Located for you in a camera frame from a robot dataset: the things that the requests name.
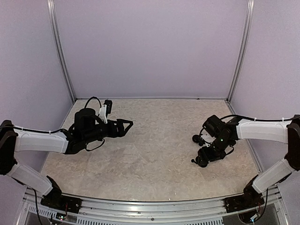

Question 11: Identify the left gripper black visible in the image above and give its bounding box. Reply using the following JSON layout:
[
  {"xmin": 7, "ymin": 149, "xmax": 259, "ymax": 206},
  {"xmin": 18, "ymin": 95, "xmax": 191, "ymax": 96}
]
[{"xmin": 83, "ymin": 119, "xmax": 133, "ymax": 144}]

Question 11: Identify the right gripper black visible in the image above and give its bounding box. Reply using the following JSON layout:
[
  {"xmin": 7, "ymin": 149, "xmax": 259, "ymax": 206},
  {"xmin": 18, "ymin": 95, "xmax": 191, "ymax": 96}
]
[{"xmin": 198, "ymin": 136, "xmax": 233, "ymax": 165}]

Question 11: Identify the black earbud charging case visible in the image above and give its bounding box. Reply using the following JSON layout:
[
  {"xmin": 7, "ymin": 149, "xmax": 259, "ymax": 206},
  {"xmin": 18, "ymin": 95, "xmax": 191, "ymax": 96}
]
[{"xmin": 192, "ymin": 135, "xmax": 203, "ymax": 145}]

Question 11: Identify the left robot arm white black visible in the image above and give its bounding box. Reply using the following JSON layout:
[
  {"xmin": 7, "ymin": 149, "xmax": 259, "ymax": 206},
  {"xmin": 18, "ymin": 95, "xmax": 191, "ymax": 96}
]
[{"xmin": 0, "ymin": 108, "xmax": 134, "ymax": 209}]

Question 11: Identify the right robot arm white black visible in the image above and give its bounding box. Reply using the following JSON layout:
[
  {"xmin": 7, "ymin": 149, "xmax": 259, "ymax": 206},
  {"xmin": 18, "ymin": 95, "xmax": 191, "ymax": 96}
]
[{"xmin": 192, "ymin": 115, "xmax": 300, "ymax": 208}]

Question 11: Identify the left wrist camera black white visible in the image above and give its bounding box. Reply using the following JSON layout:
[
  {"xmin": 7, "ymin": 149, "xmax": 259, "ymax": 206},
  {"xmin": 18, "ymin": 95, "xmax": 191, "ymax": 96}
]
[{"xmin": 98, "ymin": 99, "xmax": 113, "ymax": 124}]

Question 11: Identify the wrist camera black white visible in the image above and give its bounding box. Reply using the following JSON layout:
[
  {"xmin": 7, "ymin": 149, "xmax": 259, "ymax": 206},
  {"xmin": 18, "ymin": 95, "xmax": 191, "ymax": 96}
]
[
  {"xmin": 98, "ymin": 99, "xmax": 113, "ymax": 124},
  {"xmin": 202, "ymin": 115, "xmax": 225, "ymax": 138}
]

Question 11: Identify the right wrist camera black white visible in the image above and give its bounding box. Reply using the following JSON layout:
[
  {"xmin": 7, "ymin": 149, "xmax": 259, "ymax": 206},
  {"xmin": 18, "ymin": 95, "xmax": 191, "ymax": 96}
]
[{"xmin": 202, "ymin": 115, "xmax": 225, "ymax": 138}]

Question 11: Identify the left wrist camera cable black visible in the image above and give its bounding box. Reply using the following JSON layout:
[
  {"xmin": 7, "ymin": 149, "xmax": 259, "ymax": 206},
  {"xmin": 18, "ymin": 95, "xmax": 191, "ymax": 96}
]
[{"xmin": 84, "ymin": 97, "xmax": 102, "ymax": 110}]

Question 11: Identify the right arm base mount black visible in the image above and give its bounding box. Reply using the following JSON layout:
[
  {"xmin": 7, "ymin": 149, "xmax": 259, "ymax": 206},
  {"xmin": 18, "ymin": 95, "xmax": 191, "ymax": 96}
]
[{"xmin": 224, "ymin": 194, "xmax": 265, "ymax": 213}]

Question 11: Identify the front aluminium rail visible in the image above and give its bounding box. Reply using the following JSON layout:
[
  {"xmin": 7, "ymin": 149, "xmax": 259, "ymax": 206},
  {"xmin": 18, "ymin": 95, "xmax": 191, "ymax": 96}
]
[{"xmin": 17, "ymin": 187, "xmax": 290, "ymax": 225}]

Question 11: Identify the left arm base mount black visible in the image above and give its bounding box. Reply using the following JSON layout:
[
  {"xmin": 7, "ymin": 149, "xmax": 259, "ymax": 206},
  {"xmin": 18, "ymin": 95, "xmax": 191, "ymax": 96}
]
[{"xmin": 41, "ymin": 195, "xmax": 82, "ymax": 214}]

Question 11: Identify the left aluminium frame post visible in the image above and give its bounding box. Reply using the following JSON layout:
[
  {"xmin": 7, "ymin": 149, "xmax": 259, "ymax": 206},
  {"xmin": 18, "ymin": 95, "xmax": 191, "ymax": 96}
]
[{"xmin": 47, "ymin": 0, "xmax": 77, "ymax": 104}]

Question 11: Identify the aluminium frame post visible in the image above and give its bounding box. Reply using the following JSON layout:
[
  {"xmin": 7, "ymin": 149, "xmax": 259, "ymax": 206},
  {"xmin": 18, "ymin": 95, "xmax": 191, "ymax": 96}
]
[
  {"xmin": 47, "ymin": 0, "xmax": 77, "ymax": 104},
  {"xmin": 226, "ymin": 0, "xmax": 255, "ymax": 104}
]

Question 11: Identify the right aluminium frame post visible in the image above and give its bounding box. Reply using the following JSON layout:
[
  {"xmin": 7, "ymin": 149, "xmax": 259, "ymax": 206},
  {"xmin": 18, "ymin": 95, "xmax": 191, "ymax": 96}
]
[{"xmin": 226, "ymin": 0, "xmax": 255, "ymax": 104}]

